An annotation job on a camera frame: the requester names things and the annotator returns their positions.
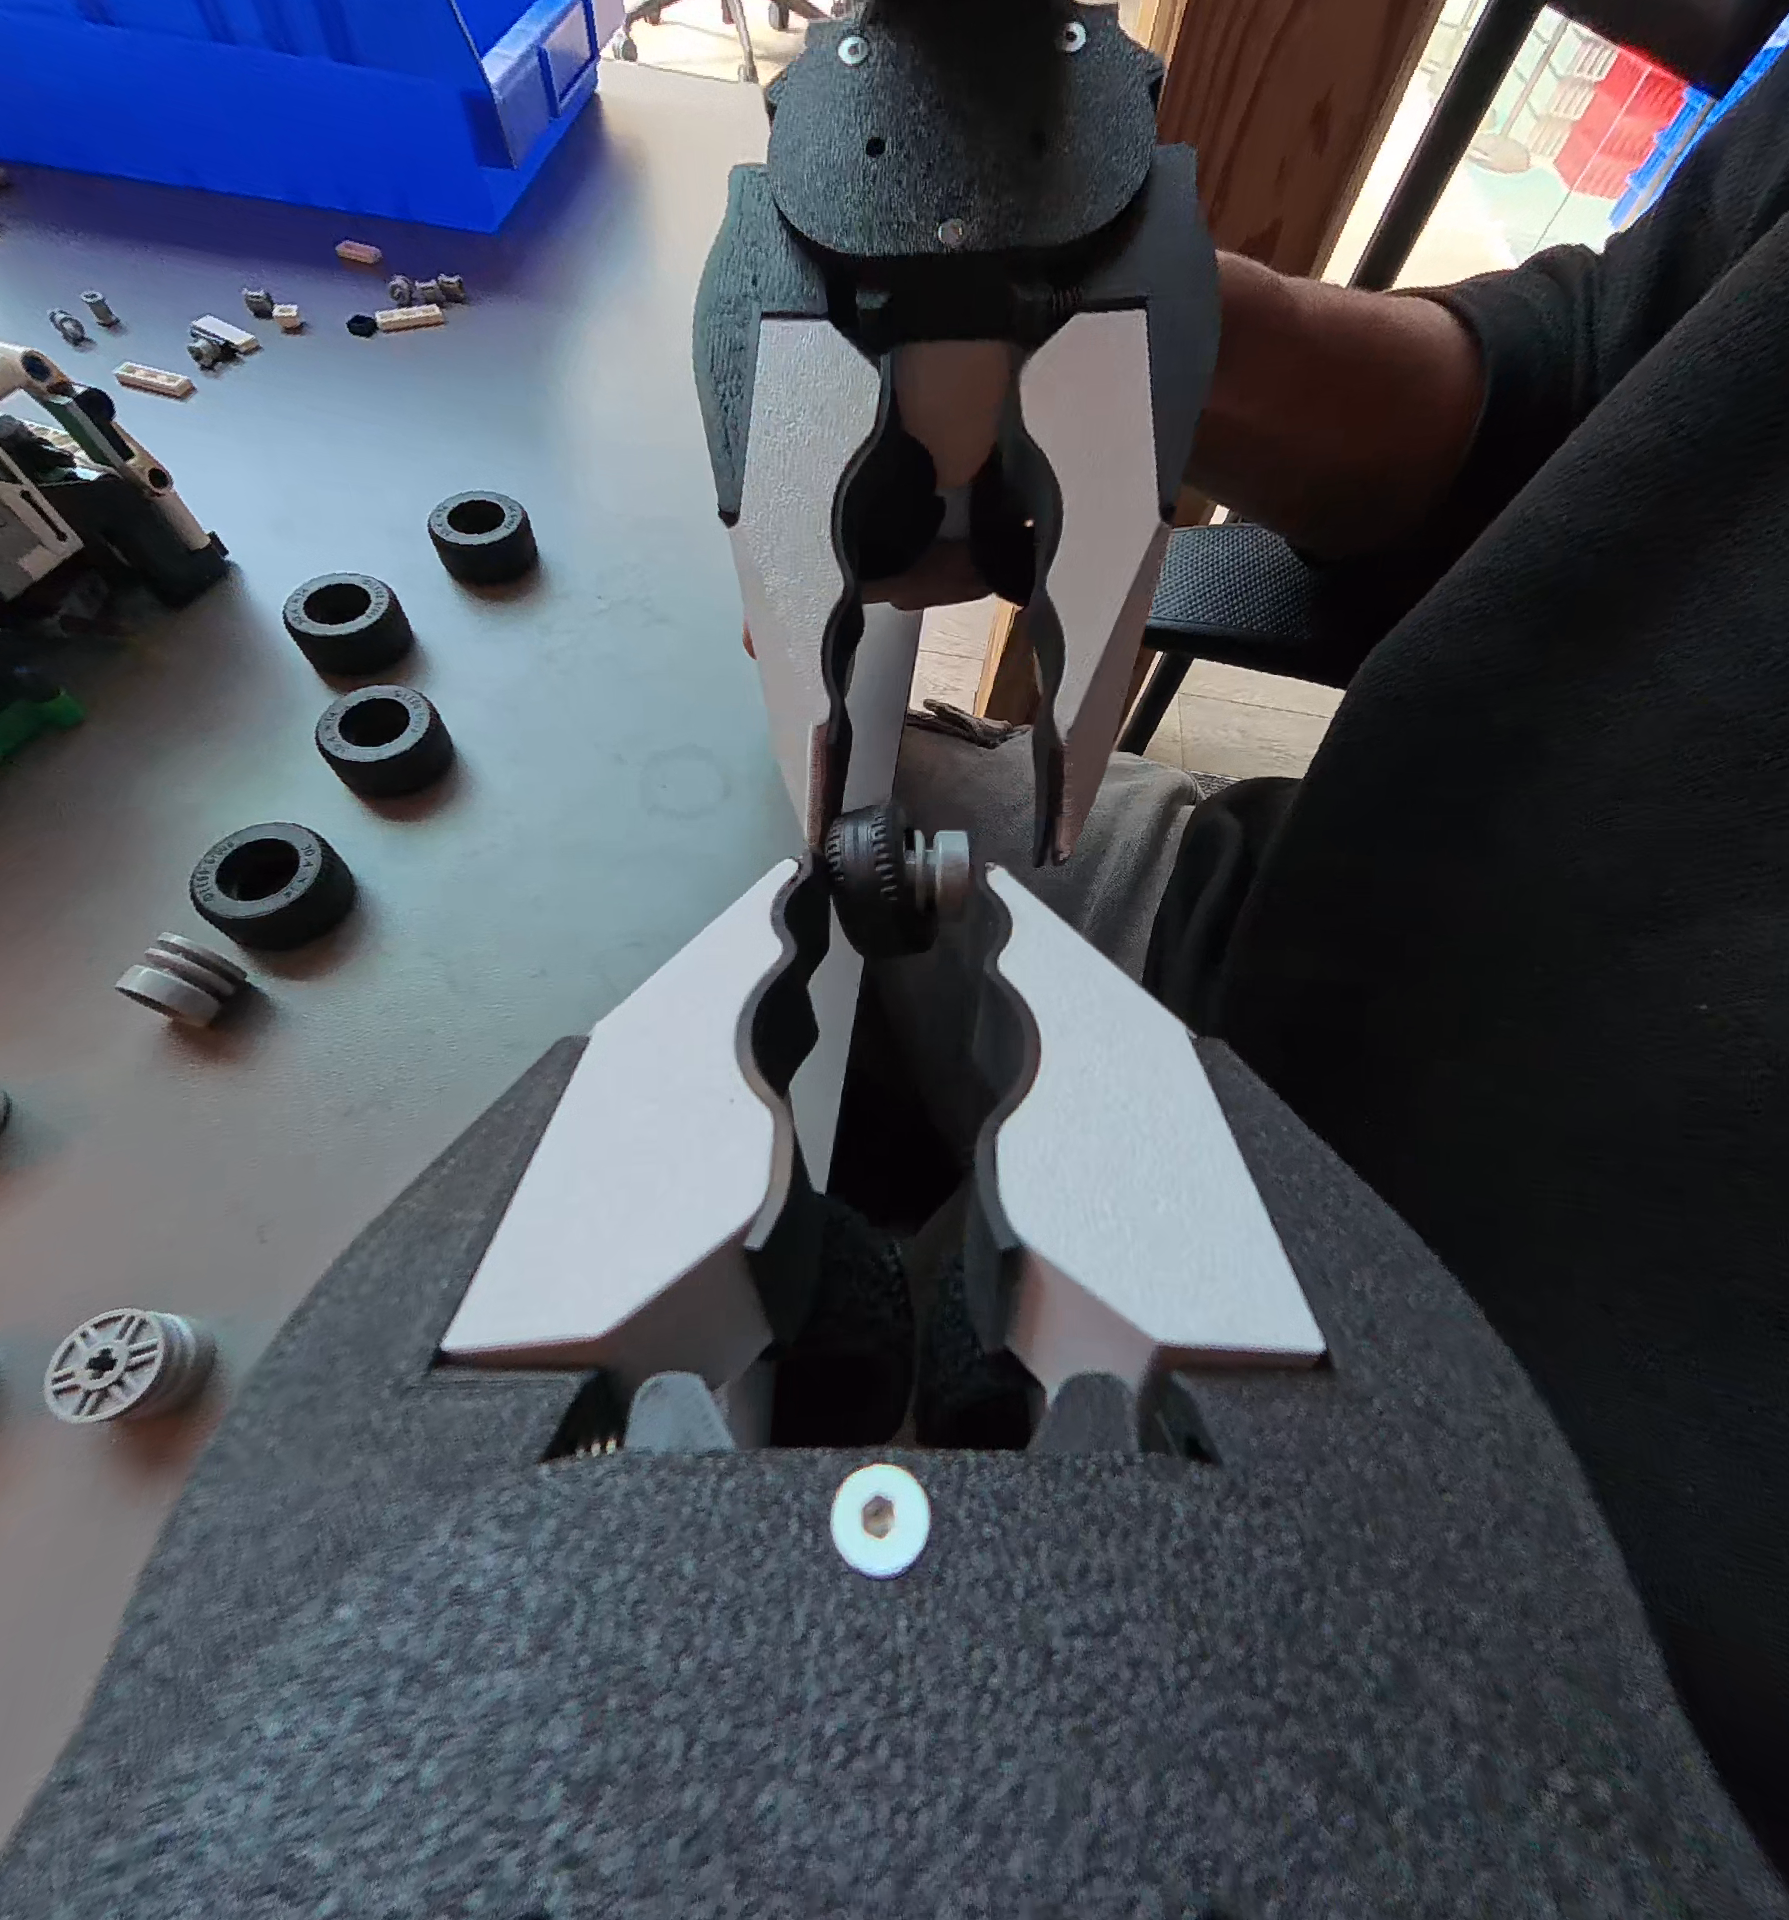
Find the red plastic crate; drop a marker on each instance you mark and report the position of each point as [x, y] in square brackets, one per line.
[1615, 120]

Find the person's torso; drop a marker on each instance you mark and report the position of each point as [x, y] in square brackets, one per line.
[1584, 901]

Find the blue plastic bin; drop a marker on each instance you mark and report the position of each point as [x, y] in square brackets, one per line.
[234, 91]

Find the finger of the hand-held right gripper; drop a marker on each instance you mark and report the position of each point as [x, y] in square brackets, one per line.
[796, 496]
[1111, 496]

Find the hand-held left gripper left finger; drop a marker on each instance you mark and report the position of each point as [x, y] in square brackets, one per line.
[609, 1199]

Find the black rubber lego tyre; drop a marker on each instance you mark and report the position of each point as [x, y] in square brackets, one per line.
[872, 879]
[355, 658]
[486, 568]
[393, 777]
[287, 929]

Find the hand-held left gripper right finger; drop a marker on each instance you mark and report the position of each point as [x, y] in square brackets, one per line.
[1148, 1199]

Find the scattered small lego pieces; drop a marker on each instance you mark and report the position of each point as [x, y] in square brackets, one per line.
[410, 317]

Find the person's right forearm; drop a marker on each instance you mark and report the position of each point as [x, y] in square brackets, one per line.
[1330, 404]

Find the blue plastic crate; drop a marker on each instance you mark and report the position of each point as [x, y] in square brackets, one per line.
[1757, 34]

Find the person's right hand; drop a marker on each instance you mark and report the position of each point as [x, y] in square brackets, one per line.
[960, 399]

